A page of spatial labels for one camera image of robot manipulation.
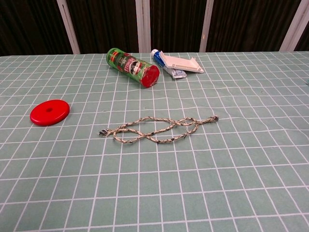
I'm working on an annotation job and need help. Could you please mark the speckled beige braided rope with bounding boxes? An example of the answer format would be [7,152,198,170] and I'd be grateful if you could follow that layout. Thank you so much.
[98,115,220,145]

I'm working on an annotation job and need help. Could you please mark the blue white toothpaste tube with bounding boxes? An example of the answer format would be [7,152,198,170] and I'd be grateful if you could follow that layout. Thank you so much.
[151,49,188,80]

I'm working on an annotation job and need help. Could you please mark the green Pringles can red lid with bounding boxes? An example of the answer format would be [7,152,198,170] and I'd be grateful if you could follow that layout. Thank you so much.
[106,47,161,89]

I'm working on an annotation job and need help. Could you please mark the green checked tablecloth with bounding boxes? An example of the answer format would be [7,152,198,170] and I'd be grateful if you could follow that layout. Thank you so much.
[0,50,309,232]

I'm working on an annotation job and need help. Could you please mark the red plastic disc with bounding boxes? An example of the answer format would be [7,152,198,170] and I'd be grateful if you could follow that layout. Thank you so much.
[29,99,70,127]

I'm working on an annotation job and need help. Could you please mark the white frame post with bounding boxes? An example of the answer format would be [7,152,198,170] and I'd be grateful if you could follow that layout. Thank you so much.
[280,0,309,51]
[199,0,218,53]
[56,0,81,54]
[135,0,152,53]

